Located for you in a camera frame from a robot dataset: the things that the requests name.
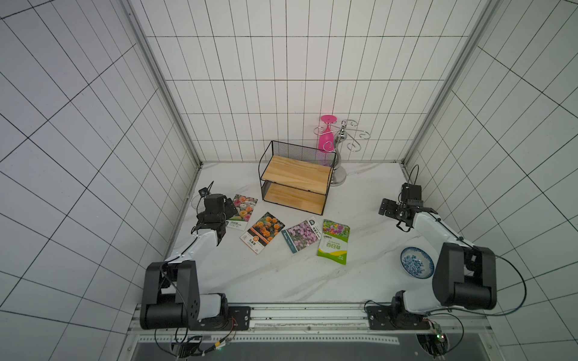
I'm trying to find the mixed flower seed bag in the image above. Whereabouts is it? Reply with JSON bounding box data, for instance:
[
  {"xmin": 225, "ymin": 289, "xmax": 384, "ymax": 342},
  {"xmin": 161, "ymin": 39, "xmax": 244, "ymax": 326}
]
[{"xmin": 227, "ymin": 194, "xmax": 258, "ymax": 230}]

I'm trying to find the orange flower seed bag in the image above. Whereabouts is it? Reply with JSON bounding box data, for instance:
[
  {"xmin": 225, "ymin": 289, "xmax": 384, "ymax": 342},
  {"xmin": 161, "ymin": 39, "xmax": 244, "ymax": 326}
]
[{"xmin": 240, "ymin": 212, "xmax": 285, "ymax": 254}]

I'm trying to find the green zinnia seed bag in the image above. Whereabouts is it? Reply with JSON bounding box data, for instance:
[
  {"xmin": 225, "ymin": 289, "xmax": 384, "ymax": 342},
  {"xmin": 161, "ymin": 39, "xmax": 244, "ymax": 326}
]
[{"xmin": 317, "ymin": 219, "xmax": 351, "ymax": 265}]

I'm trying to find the black wire wooden shelf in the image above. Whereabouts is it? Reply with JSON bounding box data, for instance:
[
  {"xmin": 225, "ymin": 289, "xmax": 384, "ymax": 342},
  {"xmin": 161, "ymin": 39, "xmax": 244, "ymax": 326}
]
[{"xmin": 258, "ymin": 141, "xmax": 337, "ymax": 215}]

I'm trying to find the purple flower seed bag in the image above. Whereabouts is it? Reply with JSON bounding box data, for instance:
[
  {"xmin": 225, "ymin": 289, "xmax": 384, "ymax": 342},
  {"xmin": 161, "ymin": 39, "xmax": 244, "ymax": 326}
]
[{"xmin": 281, "ymin": 218, "xmax": 322, "ymax": 254}]

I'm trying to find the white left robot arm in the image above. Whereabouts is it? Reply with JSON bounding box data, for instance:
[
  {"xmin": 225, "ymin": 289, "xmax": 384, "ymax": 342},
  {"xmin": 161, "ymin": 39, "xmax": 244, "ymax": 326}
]
[{"xmin": 139, "ymin": 194, "xmax": 236, "ymax": 330}]

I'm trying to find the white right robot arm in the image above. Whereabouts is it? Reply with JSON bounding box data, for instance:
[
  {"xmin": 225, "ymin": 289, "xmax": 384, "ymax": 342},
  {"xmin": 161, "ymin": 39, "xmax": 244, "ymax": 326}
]
[{"xmin": 379, "ymin": 199, "xmax": 498, "ymax": 315}]

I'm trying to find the blue patterned bowl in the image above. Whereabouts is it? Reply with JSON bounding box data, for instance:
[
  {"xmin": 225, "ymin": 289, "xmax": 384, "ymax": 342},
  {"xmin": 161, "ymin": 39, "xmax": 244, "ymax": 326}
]
[{"xmin": 400, "ymin": 247, "xmax": 435, "ymax": 279}]

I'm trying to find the chrome glass holder stand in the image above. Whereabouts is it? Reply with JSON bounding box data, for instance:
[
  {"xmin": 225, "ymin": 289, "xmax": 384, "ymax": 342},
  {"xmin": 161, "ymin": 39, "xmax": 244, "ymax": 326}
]
[{"xmin": 314, "ymin": 119, "xmax": 370, "ymax": 187}]

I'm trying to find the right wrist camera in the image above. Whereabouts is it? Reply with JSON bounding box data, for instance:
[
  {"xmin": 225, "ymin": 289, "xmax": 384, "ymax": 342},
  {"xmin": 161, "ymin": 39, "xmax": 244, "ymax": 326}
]
[{"xmin": 400, "ymin": 183, "xmax": 423, "ymax": 205}]

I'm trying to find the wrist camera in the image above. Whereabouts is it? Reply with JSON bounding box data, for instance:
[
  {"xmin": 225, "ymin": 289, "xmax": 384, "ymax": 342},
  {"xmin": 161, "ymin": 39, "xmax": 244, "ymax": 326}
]
[
  {"xmin": 198, "ymin": 187, "xmax": 211, "ymax": 198},
  {"xmin": 400, "ymin": 183, "xmax": 423, "ymax": 205}
]

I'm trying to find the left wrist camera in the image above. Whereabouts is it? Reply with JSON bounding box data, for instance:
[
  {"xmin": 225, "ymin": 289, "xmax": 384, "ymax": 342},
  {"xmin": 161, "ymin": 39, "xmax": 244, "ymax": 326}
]
[{"xmin": 198, "ymin": 187, "xmax": 211, "ymax": 198}]

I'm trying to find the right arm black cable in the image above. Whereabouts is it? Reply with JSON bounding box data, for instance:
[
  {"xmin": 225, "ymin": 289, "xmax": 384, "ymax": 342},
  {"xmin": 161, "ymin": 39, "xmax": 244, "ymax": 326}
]
[{"xmin": 396, "ymin": 164, "xmax": 528, "ymax": 317}]

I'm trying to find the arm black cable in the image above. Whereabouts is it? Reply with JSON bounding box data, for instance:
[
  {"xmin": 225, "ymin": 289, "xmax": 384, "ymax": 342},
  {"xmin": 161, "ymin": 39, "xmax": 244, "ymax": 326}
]
[
  {"xmin": 153, "ymin": 180, "xmax": 236, "ymax": 359},
  {"xmin": 396, "ymin": 164, "xmax": 528, "ymax": 317}
]

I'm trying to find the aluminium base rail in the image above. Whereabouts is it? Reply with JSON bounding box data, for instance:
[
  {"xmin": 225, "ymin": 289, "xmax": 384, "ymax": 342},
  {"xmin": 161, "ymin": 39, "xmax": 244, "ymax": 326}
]
[{"xmin": 130, "ymin": 301, "xmax": 498, "ymax": 346}]

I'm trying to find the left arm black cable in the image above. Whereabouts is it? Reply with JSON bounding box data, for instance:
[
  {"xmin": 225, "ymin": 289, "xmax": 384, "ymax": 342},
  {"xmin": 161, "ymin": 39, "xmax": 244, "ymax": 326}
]
[{"xmin": 153, "ymin": 180, "xmax": 236, "ymax": 359}]

